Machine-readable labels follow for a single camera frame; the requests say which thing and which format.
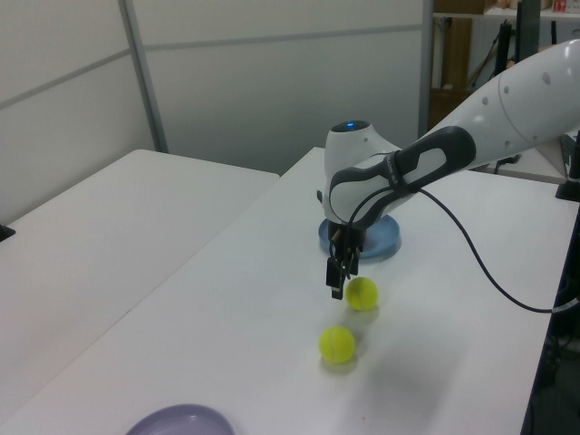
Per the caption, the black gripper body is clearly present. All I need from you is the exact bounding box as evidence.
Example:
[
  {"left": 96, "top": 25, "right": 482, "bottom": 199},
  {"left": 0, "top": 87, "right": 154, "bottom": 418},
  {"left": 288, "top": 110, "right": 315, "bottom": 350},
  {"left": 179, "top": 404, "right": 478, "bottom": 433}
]
[{"left": 328, "top": 220, "right": 369, "bottom": 260}]

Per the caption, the yellow tennis ball black print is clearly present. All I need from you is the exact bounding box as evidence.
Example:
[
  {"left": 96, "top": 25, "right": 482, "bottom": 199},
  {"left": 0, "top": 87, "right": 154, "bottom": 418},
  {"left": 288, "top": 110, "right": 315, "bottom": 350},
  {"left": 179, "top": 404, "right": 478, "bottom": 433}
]
[{"left": 317, "top": 324, "right": 356, "bottom": 364}]

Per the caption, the blue plate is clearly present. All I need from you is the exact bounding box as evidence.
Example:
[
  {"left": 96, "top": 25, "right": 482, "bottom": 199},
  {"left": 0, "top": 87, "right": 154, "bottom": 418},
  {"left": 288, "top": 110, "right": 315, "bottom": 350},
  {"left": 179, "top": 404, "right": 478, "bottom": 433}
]
[{"left": 317, "top": 212, "right": 402, "bottom": 260}]

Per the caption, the brown cardboard box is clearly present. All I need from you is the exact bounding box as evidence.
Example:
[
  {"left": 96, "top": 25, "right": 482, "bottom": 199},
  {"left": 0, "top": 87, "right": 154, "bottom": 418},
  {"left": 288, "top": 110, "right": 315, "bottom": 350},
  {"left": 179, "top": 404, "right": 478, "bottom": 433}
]
[{"left": 428, "top": 88, "right": 480, "bottom": 132}]

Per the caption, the white background desk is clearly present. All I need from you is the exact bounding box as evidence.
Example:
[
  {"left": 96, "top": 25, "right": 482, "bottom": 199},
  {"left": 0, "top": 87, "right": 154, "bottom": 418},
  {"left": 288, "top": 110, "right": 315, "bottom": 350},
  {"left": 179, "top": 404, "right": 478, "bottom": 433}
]
[{"left": 470, "top": 143, "right": 570, "bottom": 185}]

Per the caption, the wooden board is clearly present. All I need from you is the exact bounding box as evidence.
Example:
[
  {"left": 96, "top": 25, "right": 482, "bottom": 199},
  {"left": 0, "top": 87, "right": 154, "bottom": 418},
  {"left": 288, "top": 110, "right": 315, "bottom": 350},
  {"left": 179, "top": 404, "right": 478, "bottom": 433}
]
[{"left": 441, "top": 17, "right": 472, "bottom": 90}]

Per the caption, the purple plate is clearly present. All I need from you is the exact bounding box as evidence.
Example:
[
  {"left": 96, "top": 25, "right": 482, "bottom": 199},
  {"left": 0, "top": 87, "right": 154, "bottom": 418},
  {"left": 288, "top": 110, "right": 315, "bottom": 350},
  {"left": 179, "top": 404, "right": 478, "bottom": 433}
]
[{"left": 125, "top": 403, "right": 237, "bottom": 435}]

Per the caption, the black tripod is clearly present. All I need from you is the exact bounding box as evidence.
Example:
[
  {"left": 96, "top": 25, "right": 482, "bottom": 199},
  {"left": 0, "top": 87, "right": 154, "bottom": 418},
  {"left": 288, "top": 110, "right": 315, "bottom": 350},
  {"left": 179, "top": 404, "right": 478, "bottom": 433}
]
[{"left": 496, "top": 20, "right": 517, "bottom": 76}]

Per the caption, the black vertical pole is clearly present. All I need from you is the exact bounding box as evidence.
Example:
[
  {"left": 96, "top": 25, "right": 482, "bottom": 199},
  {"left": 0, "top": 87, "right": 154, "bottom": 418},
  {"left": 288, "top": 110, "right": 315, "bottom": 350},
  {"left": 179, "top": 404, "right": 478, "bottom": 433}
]
[{"left": 516, "top": 0, "right": 541, "bottom": 63}]

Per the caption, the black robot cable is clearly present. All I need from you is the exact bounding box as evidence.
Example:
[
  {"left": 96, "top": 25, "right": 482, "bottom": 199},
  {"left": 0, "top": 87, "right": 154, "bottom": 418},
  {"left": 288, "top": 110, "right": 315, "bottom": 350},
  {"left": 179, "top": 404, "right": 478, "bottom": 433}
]
[{"left": 329, "top": 183, "right": 580, "bottom": 314}]

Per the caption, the grey partition post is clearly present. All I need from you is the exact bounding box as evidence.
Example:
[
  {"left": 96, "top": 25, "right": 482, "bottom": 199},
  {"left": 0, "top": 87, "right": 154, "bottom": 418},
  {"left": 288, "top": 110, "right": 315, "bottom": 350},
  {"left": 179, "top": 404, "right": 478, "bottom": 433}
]
[
  {"left": 118, "top": 0, "right": 169, "bottom": 154},
  {"left": 420, "top": 0, "right": 437, "bottom": 137}
]

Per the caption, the dark table side frame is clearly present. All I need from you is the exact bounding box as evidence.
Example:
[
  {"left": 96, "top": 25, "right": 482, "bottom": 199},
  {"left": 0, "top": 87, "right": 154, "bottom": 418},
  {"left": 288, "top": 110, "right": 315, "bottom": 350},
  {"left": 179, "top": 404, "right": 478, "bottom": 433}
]
[{"left": 519, "top": 198, "right": 580, "bottom": 435}]

